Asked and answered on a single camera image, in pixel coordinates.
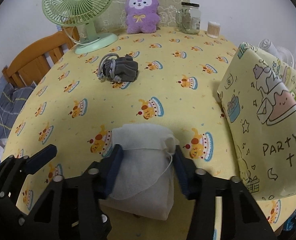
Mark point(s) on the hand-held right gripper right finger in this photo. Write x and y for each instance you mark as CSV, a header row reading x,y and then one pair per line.
x,y
182,175

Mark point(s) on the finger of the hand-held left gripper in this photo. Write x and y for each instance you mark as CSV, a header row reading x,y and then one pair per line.
x,y
44,155

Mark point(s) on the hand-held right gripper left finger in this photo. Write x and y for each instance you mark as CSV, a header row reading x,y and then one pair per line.
x,y
115,170

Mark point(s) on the white fabric bag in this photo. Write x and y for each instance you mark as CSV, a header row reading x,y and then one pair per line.
x,y
143,170

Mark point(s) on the yellow cartoon storage box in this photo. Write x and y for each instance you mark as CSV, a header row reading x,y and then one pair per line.
x,y
262,135

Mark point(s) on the blue plaid cloth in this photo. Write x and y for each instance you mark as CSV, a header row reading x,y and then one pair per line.
x,y
10,105

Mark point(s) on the yellow printed tablecloth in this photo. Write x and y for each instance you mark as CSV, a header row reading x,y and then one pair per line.
x,y
168,85

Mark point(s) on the wooden chair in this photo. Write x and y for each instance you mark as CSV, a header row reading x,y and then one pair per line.
x,y
30,60

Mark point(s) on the cotton swab container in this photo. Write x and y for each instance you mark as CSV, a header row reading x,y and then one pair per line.
x,y
213,30

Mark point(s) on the white standing fan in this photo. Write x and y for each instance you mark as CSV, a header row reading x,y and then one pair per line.
x,y
277,52

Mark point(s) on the glass jar with lid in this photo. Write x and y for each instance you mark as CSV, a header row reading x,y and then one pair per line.
x,y
189,20

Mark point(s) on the green desk fan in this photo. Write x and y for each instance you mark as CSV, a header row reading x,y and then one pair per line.
x,y
75,2

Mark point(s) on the purple plush rabbit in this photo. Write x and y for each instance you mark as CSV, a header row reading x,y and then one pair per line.
x,y
141,12

